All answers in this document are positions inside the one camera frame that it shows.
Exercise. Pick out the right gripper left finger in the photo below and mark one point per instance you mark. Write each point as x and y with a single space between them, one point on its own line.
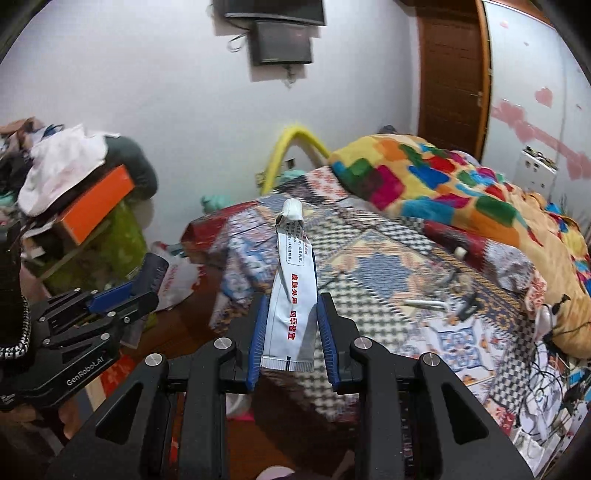
259 310

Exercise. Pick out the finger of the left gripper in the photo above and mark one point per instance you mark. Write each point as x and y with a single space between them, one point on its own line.
108 300
142 298

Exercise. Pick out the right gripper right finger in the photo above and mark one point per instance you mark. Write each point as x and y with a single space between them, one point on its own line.
328 341

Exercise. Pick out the white toothpaste tube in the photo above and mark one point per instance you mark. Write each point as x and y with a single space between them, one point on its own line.
291 323

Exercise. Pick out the white disposable razor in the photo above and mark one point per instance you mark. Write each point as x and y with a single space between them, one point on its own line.
427 304

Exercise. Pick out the white shopping bag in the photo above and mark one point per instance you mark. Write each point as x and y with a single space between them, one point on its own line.
180 278

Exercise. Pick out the green patterned box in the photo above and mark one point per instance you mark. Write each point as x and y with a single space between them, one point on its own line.
110 256

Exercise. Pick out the orange cardboard box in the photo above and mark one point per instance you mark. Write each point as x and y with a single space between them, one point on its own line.
90 209

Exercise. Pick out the patterned patchwork bed cover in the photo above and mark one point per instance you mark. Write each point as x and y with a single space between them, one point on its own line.
369 264

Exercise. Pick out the white cloth on pile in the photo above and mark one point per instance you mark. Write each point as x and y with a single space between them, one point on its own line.
59 163

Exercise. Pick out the white bottle cap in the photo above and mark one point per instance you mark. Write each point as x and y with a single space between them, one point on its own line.
460 253

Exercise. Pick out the colourful patchwork fleece blanket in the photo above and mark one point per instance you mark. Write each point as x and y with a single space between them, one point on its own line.
405 175

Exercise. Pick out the white pump bottle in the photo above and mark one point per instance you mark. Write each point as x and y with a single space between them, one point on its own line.
547 318

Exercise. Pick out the white small cabinet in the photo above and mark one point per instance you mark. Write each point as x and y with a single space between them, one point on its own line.
535 173

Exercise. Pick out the white sliding wardrobe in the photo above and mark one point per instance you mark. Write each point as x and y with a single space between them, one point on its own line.
540 99

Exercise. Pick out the brown wooden door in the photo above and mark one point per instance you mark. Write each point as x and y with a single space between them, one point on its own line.
455 63

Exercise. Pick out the small black wall monitor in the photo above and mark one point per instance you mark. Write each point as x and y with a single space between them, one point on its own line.
278 43

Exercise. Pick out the black wall television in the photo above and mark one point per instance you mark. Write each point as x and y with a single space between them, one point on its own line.
310 12

